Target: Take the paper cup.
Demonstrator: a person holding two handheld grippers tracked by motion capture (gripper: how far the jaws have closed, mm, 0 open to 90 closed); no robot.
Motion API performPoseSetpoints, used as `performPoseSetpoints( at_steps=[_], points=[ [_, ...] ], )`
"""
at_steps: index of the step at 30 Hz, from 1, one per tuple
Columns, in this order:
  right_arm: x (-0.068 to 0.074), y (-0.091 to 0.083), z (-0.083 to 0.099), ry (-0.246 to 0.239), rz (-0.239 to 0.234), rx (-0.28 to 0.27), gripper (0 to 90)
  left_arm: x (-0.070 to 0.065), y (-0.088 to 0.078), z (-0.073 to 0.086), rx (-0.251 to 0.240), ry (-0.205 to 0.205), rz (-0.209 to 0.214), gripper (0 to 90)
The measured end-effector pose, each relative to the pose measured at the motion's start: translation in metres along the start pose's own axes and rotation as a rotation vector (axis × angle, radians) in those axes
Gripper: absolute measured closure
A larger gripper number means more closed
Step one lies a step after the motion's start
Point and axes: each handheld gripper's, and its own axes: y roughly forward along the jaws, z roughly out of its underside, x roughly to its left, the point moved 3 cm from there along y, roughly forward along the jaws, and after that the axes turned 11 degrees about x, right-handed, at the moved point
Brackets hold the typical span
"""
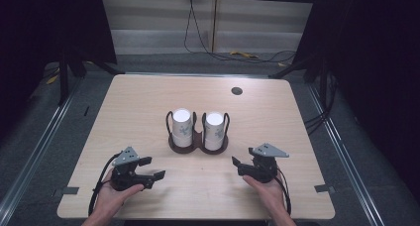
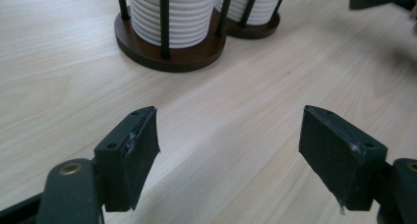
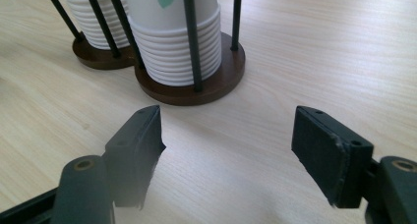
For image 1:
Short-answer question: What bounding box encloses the metal floor rail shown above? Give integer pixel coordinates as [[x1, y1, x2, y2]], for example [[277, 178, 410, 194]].
[[306, 82, 386, 226], [0, 76, 83, 218]]

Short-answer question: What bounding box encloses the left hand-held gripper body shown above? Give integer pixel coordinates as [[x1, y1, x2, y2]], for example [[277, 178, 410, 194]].
[[110, 146, 147, 191]]

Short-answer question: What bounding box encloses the patterned white paper cup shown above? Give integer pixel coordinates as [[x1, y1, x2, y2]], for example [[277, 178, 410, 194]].
[[171, 107, 193, 140]]

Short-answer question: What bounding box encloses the bundle of black floor cables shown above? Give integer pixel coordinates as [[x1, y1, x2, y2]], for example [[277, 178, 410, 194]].
[[303, 73, 339, 137]]

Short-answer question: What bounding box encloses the long yellow floor scrap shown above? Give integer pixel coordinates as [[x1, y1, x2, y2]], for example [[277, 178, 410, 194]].
[[230, 51, 260, 59]]

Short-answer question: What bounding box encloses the black metal stand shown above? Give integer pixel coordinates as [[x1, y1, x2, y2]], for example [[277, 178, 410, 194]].
[[267, 51, 332, 103], [57, 51, 87, 107]]

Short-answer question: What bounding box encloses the person's left hand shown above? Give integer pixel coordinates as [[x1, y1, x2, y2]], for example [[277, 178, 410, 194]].
[[93, 169, 146, 217]]

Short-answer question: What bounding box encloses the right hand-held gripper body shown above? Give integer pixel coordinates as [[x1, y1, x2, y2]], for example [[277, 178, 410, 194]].
[[249, 143, 290, 183]]

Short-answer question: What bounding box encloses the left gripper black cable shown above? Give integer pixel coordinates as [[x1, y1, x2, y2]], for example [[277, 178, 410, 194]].
[[87, 151, 124, 217]]

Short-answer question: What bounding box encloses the hanging black wall cable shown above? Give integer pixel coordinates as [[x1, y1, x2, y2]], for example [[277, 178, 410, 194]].
[[183, 0, 297, 64]]

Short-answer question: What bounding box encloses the black curtain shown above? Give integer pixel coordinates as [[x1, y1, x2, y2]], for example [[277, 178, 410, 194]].
[[291, 0, 420, 200], [0, 0, 118, 141]]

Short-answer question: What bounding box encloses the person's right hand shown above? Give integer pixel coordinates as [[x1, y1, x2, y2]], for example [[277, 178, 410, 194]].
[[242, 175, 289, 217]]

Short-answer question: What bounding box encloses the grey tape piece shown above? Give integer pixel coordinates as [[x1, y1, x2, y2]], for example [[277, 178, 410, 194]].
[[52, 186, 80, 196], [314, 183, 336, 194]]

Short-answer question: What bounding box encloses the dark brown double cup holder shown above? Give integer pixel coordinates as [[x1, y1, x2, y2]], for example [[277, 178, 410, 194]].
[[165, 110, 231, 155]]

